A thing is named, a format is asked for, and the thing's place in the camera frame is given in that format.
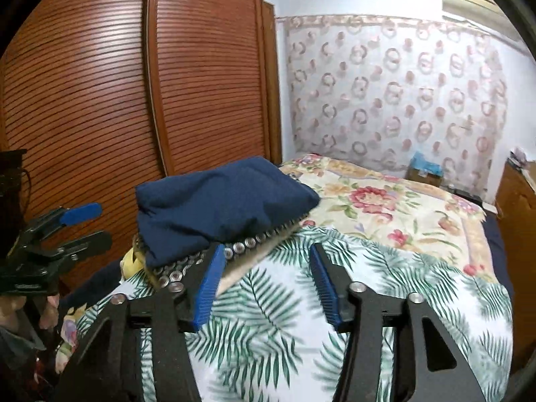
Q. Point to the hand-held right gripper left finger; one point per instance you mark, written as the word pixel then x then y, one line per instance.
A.
pixel 209 284

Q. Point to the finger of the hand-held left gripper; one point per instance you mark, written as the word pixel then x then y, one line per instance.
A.
pixel 81 213
pixel 83 245

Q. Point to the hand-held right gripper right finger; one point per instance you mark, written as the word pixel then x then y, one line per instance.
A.
pixel 324 284

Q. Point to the navy printed t-shirt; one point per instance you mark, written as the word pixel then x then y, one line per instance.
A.
pixel 226 201

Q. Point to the person's left forearm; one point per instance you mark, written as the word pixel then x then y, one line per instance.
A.
pixel 21 351

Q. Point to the person's left hand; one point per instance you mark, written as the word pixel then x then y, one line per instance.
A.
pixel 10 307

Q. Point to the cream folded cloth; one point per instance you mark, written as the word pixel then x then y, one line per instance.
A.
pixel 247 264

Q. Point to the yellow cloth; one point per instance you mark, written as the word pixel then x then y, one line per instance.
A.
pixel 130 261

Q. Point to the leaf print bedsheet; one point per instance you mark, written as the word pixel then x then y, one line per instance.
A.
pixel 268 322

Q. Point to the flower print cloth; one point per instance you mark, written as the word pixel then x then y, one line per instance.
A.
pixel 67 333

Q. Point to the floral blanket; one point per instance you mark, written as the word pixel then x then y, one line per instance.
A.
pixel 377 201

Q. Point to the wooden louvered wardrobe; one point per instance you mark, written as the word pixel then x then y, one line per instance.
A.
pixel 83 92

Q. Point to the cardboard box with blue cloth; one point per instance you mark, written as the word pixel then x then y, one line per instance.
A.
pixel 425 171

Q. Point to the navy bedsheet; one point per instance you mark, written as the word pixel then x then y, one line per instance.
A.
pixel 496 234

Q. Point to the wooden sideboard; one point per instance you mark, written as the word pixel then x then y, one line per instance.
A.
pixel 517 226

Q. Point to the circle patterned sheer curtain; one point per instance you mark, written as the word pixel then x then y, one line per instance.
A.
pixel 398 92

